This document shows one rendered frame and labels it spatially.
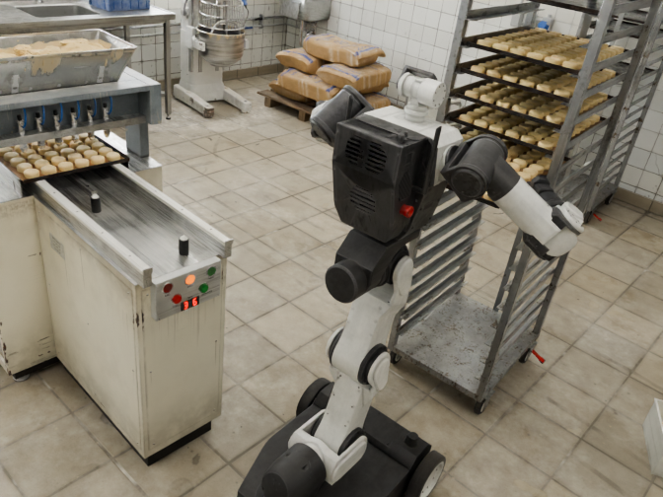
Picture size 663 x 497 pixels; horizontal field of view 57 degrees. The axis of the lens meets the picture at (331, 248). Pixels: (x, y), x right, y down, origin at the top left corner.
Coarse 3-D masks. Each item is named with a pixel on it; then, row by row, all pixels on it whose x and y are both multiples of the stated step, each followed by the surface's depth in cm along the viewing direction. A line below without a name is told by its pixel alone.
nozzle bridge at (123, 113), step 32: (0, 96) 204; (32, 96) 207; (64, 96) 211; (96, 96) 218; (128, 96) 237; (160, 96) 237; (0, 128) 208; (32, 128) 216; (64, 128) 220; (96, 128) 228; (128, 128) 256
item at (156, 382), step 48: (48, 240) 220; (144, 240) 201; (192, 240) 205; (48, 288) 236; (96, 288) 201; (96, 336) 215; (144, 336) 191; (192, 336) 207; (96, 384) 230; (144, 384) 200; (192, 384) 218; (144, 432) 211; (192, 432) 236
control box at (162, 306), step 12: (192, 264) 192; (204, 264) 193; (216, 264) 196; (168, 276) 185; (180, 276) 186; (204, 276) 194; (216, 276) 198; (156, 288) 182; (180, 288) 188; (192, 288) 192; (216, 288) 200; (156, 300) 184; (168, 300) 187; (192, 300) 194; (204, 300) 199; (156, 312) 186; (168, 312) 189
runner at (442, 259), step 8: (464, 240) 294; (472, 240) 301; (456, 248) 290; (464, 248) 292; (440, 256) 278; (448, 256) 284; (432, 264) 274; (440, 264) 277; (416, 272) 263; (424, 272) 269; (416, 280) 263
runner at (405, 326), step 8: (464, 280) 319; (448, 288) 306; (456, 288) 312; (440, 296) 300; (448, 296) 304; (432, 304) 296; (440, 304) 298; (424, 312) 290; (408, 320) 280; (416, 320) 284; (400, 328) 275; (408, 328) 278
